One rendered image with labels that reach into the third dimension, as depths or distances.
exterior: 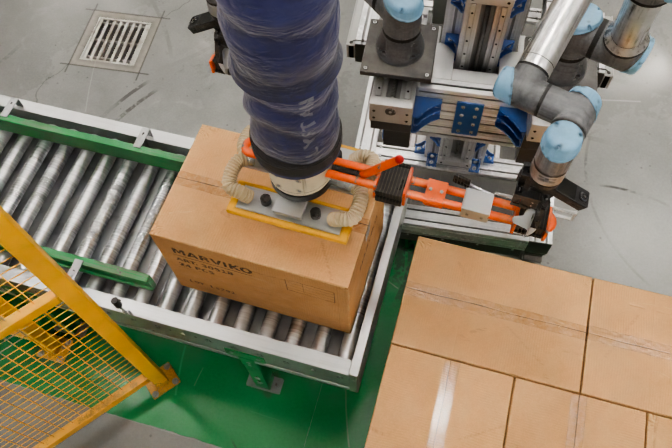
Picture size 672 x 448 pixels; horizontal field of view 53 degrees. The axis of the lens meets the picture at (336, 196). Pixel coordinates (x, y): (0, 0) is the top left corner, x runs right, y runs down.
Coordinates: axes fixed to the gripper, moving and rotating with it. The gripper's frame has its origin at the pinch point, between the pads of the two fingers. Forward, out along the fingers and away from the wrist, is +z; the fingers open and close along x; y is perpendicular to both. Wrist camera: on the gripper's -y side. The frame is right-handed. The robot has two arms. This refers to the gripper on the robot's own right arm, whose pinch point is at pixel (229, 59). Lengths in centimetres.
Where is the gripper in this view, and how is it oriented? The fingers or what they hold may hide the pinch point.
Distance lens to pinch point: 198.7
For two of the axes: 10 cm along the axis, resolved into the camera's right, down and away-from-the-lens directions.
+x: 2.9, -8.3, 4.7
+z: 0.4, 5.0, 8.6
